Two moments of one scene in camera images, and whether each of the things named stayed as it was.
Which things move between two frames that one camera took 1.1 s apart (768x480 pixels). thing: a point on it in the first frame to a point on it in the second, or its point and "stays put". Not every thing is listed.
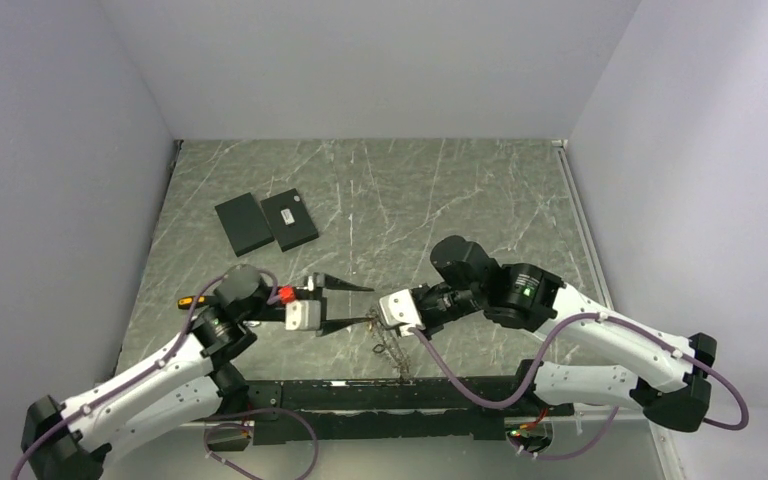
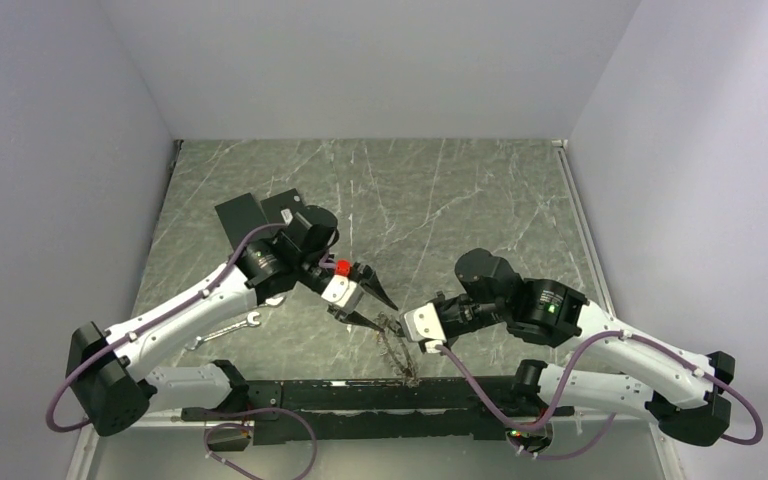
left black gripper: x=320 y=281 to x=369 y=280
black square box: x=244 y=224 stays put
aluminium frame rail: x=572 y=190 stays put
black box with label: x=289 y=220 stays put
